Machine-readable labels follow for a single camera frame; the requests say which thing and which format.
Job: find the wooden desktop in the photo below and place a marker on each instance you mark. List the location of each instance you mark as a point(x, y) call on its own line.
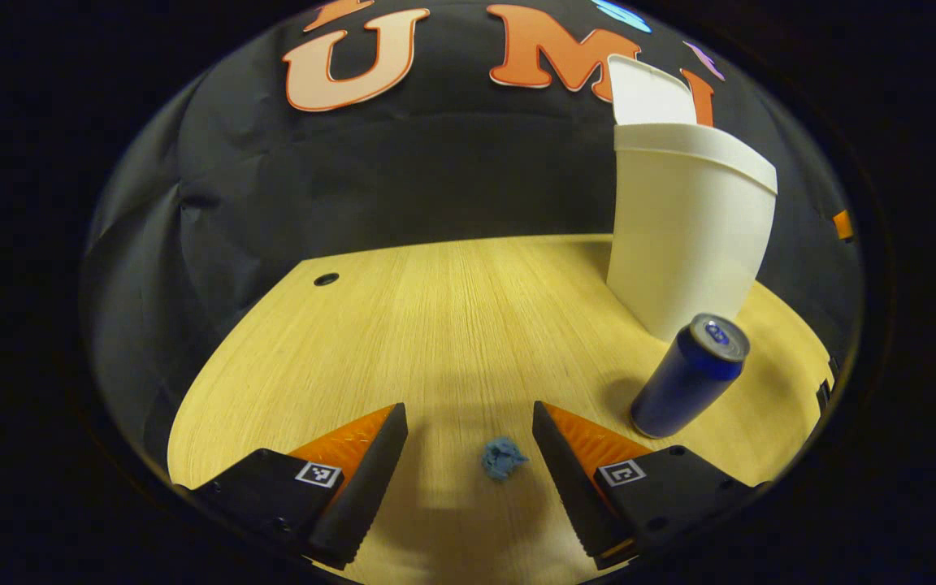
point(452, 325)

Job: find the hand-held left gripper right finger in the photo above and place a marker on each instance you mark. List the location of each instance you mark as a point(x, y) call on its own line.
point(574, 487)

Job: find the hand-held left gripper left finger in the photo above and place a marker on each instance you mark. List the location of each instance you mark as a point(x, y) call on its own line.
point(362, 496)

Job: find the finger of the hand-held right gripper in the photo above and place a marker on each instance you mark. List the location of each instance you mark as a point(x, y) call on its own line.
point(842, 225)

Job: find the white desktop garbage bin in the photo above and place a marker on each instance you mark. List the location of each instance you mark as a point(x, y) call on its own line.
point(687, 236)

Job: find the blue pop can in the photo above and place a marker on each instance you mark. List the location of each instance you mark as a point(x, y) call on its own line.
point(683, 382)

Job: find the blue paper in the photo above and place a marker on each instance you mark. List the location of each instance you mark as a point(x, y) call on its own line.
point(503, 459)

